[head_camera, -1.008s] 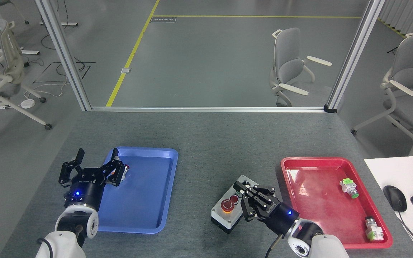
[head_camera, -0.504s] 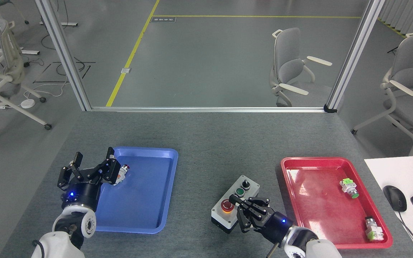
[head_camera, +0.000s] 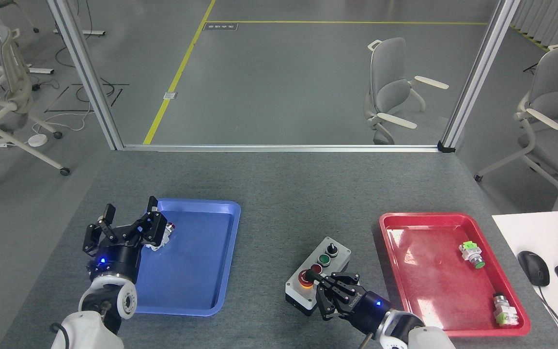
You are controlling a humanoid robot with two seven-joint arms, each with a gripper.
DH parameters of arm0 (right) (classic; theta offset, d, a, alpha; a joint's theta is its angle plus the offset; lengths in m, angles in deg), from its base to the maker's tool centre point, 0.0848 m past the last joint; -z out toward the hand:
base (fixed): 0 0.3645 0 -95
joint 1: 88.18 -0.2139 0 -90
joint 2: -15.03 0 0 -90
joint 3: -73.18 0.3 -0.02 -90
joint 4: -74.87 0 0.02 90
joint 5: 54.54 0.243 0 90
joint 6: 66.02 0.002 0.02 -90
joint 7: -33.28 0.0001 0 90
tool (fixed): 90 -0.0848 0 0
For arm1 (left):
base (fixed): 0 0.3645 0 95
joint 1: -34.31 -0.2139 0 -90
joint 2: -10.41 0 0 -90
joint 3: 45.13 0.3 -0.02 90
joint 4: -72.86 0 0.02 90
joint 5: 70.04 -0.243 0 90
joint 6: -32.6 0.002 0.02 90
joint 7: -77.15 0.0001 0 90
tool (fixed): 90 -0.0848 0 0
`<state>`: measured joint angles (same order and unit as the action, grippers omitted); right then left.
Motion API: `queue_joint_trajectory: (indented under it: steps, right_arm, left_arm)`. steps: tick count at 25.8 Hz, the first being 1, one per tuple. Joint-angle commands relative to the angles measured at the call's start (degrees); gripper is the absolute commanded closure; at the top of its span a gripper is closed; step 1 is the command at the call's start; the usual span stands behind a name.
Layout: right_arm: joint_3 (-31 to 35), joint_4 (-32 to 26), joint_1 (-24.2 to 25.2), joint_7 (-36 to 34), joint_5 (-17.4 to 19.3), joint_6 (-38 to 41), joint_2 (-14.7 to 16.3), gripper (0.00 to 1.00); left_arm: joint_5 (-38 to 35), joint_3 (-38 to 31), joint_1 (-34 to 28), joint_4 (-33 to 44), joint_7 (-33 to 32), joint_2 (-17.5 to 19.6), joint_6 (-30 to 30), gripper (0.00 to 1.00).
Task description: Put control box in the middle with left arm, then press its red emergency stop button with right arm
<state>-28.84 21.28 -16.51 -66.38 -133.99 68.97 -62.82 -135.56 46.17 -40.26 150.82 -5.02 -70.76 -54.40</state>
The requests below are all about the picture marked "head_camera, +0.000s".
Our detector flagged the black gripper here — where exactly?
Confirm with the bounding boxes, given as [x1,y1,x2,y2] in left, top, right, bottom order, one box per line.
[306,270,393,335]
[82,196,168,284]

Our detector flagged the grey control box with buttons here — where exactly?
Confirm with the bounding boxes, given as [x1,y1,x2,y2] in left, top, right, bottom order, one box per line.
[285,237,352,317]

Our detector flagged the red push button orange block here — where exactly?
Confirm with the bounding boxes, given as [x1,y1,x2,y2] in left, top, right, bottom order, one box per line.
[151,222,177,252]

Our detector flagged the silver push button green block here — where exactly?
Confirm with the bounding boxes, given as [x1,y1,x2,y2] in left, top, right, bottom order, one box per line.
[493,293,520,326]

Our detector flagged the blue plastic tray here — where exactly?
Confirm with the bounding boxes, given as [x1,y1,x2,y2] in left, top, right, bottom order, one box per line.
[124,198,241,317]

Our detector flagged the red plastic tray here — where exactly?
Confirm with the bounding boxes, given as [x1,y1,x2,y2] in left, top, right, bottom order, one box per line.
[379,212,532,338]

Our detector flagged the white mesh office chair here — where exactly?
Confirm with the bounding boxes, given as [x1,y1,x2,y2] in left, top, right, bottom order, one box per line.
[0,25,71,201]

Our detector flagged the black computer mouse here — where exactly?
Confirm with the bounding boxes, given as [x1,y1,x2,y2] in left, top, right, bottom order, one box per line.
[517,250,550,287]

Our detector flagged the grey office chair white armrests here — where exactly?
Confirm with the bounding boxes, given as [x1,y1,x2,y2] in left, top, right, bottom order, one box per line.
[364,37,450,145]

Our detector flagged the white side table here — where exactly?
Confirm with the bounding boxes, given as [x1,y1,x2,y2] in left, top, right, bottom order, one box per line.
[491,209,558,349]

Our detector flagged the white pleated curtain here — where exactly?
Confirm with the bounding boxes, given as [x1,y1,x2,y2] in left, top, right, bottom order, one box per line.
[509,0,558,49]

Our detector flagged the green push button switch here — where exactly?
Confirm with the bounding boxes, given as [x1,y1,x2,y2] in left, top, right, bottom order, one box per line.
[458,241,486,270]

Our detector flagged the silver aluminium rail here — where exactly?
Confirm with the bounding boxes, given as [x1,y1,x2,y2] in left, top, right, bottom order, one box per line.
[122,144,442,153]

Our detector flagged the silver aluminium post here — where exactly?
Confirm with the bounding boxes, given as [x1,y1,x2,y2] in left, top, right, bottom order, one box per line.
[440,0,522,151]
[46,0,124,150]

